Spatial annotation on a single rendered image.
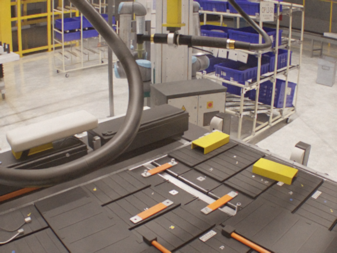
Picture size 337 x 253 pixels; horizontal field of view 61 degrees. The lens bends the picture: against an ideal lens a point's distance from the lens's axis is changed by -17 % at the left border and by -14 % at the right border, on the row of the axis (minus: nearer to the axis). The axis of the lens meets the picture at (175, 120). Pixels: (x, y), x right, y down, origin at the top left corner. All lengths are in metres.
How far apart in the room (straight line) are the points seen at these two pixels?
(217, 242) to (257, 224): 0.14
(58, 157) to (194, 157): 0.51
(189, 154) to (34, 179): 0.87
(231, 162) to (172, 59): 1.84
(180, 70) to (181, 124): 1.62
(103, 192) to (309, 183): 0.71
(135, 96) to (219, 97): 2.18
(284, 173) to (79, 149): 0.72
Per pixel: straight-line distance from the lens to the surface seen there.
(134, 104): 0.59
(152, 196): 1.04
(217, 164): 1.23
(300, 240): 0.91
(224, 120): 1.65
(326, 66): 7.08
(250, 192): 1.08
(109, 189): 1.08
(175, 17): 1.38
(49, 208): 1.01
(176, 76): 3.01
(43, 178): 0.51
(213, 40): 1.35
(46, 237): 0.91
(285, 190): 1.11
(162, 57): 2.90
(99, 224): 0.92
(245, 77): 3.48
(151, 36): 1.44
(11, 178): 0.53
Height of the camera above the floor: 1.60
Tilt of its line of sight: 22 degrees down
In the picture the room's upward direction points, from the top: 1 degrees clockwise
